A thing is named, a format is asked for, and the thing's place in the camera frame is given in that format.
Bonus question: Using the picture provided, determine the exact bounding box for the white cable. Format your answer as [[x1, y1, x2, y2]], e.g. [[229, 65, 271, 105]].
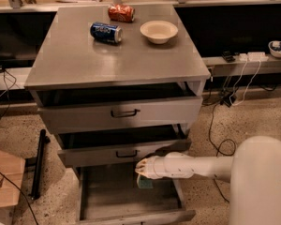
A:
[[229, 59, 262, 107]]

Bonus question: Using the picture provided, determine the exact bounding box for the grey drawer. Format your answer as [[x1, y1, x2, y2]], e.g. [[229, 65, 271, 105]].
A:
[[39, 82, 202, 134], [76, 163, 196, 225], [58, 125, 191, 167]]

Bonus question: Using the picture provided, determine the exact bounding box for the wooden box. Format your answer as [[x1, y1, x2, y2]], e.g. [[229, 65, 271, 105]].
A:
[[0, 143, 26, 225]]

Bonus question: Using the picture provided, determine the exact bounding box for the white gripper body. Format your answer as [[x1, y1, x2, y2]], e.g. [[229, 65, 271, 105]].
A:
[[144, 156, 165, 179]]

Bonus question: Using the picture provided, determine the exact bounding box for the blue white bowl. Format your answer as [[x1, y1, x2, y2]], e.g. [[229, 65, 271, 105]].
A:
[[268, 40, 281, 58]]

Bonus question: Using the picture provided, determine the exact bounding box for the black power adapter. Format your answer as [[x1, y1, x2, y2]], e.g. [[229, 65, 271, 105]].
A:
[[220, 93, 236, 107]]

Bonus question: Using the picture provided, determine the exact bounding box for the black cable left floor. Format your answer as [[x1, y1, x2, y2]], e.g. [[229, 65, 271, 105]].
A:
[[0, 68, 19, 124]]

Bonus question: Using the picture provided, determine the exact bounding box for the cream bowl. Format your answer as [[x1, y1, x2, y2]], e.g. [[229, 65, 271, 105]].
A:
[[140, 21, 178, 44]]

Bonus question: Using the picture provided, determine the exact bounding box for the black remote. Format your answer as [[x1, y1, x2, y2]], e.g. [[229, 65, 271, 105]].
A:
[[222, 51, 235, 63]]

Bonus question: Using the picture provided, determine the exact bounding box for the white power strip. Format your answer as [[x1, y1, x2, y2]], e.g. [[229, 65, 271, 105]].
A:
[[239, 52, 269, 62]]

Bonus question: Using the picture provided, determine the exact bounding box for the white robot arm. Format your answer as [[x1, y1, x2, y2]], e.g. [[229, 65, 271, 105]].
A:
[[135, 136, 281, 225]]

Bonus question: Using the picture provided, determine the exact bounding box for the black bar on floor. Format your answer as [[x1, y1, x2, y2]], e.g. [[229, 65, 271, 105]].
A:
[[30, 129, 51, 200]]

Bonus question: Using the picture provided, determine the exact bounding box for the blue soda can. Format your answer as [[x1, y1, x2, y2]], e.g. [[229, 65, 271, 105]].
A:
[[90, 22, 123, 44]]

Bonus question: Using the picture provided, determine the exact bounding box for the middle grey drawer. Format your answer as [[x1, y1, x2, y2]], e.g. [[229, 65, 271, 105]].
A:
[[58, 125, 191, 167]]

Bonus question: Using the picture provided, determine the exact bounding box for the grey drawer cabinet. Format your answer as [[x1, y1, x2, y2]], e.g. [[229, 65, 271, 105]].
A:
[[23, 4, 212, 180]]

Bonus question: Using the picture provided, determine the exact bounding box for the top grey drawer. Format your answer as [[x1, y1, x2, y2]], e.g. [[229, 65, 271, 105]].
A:
[[39, 82, 202, 134]]

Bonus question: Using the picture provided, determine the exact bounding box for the bottom grey drawer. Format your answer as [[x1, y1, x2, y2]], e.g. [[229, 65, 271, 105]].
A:
[[76, 163, 196, 225]]

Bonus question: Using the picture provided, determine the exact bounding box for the orange soda can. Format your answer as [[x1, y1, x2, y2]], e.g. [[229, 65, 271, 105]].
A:
[[108, 4, 135, 23]]

